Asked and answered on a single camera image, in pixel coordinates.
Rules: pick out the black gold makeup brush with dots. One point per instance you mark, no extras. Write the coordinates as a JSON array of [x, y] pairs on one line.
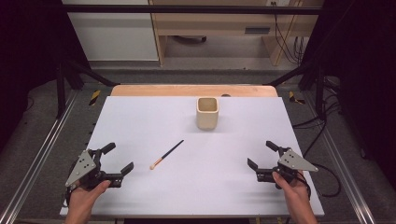
[[166, 154]]

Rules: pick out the aluminium floor rail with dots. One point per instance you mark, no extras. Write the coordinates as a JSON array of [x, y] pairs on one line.
[[40, 158], [342, 168]]

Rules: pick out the person's right hand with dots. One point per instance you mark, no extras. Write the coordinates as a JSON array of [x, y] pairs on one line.
[[294, 194]]

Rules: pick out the cream ceramic square cup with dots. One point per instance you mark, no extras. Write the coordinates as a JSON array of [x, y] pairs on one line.
[[207, 119]]

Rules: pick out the black curtain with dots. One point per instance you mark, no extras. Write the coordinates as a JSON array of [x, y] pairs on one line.
[[364, 77], [28, 62]]

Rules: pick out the yellow black tape strip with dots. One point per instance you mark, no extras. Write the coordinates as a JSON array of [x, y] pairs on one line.
[[94, 97], [294, 98]]

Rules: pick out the black horizontal frame bar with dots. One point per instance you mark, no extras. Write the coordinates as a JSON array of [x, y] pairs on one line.
[[186, 9]]

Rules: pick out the white cabinet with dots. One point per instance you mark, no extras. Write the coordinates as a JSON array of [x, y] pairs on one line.
[[115, 37]]

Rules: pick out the black metal frame stand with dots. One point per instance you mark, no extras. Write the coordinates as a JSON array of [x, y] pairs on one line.
[[61, 93], [319, 93]]

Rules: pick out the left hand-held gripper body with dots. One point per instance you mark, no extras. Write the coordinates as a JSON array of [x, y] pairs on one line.
[[81, 168]]

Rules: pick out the person's left hand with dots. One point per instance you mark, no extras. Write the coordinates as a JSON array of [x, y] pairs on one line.
[[84, 197]]

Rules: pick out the white table cover sheet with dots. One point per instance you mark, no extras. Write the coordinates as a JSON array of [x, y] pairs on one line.
[[199, 189]]

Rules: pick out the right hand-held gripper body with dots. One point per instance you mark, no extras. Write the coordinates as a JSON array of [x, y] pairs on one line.
[[294, 163]]

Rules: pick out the light wooden desk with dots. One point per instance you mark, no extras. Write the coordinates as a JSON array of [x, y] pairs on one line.
[[218, 23]]

